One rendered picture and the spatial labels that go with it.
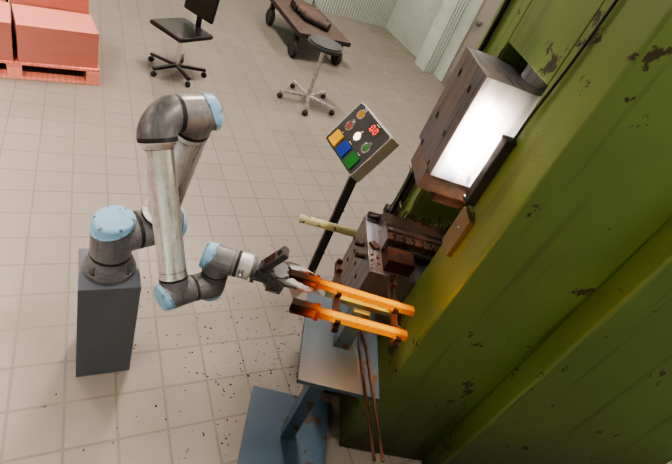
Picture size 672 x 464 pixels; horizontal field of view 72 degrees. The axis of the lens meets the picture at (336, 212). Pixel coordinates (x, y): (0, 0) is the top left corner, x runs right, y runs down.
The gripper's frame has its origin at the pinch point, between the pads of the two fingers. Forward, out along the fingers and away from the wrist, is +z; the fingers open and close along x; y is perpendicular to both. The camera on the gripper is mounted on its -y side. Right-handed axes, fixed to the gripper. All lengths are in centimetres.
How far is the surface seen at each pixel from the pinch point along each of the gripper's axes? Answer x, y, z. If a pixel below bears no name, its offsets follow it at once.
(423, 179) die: -41, -29, 32
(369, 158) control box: -87, -5, 19
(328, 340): 1.0, 26.3, 15.6
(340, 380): 16.3, 26.3, 21.2
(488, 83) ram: -36, -72, 33
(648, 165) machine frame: -2, -76, 71
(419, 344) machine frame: -1, 16, 48
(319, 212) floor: -177, 103, 21
